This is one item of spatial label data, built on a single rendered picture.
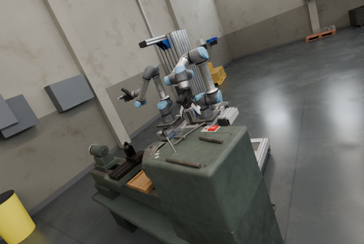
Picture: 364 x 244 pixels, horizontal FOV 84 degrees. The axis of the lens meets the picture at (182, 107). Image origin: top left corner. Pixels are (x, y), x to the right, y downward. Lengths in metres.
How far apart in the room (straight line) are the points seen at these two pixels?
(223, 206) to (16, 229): 3.80
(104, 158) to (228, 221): 1.79
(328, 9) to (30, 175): 12.57
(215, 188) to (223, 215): 0.18
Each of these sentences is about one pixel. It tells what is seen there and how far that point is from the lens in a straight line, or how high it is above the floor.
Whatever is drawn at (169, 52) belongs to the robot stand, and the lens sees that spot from 2.14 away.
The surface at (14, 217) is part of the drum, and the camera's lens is 4.47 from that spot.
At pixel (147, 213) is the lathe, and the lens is 2.23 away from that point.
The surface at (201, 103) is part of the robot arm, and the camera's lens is 1.92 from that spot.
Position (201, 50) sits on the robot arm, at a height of 1.78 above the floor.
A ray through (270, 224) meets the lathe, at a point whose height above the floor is 0.52.
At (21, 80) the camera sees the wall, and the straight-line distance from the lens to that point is 5.16.
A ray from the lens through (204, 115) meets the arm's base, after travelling 1.95.
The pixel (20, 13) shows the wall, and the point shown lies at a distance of 5.66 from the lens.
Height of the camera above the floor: 1.86
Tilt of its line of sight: 15 degrees down
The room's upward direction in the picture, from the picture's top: 22 degrees counter-clockwise
